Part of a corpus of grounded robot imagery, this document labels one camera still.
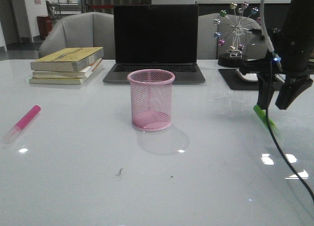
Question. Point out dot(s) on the red trash bin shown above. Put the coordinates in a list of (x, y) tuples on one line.
[(44, 26)]

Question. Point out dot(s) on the yellow top book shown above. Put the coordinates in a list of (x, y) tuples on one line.
[(68, 59)]

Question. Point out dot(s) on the green highlighter pen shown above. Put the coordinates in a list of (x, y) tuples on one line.
[(268, 123)]

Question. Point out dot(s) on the pink mesh pen holder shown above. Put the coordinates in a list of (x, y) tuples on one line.
[(151, 98)]

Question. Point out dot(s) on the grey right chair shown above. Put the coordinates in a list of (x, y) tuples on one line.
[(207, 47)]

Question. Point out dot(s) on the white middle book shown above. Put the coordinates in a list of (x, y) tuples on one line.
[(84, 73)]

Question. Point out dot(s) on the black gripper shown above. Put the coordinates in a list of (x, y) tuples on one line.
[(291, 54)]

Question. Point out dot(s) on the bottom book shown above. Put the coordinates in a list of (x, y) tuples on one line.
[(62, 81)]

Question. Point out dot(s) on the black mouse pad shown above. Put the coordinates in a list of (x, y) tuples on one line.
[(236, 83)]

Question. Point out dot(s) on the grey laptop computer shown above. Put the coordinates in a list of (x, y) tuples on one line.
[(160, 36)]

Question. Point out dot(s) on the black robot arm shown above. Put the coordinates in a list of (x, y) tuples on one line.
[(300, 14)]

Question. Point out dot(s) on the pink highlighter pen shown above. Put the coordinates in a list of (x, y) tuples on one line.
[(17, 129)]

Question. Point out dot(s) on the white computer mouse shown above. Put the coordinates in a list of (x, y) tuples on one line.
[(249, 77)]

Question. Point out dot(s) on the grey left chair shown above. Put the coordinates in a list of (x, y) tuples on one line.
[(92, 29)]

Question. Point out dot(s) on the grey chair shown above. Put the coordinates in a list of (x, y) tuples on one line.
[(207, 47), (92, 29)]

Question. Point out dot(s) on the ferris wheel desk toy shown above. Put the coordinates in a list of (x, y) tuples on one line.
[(233, 32)]

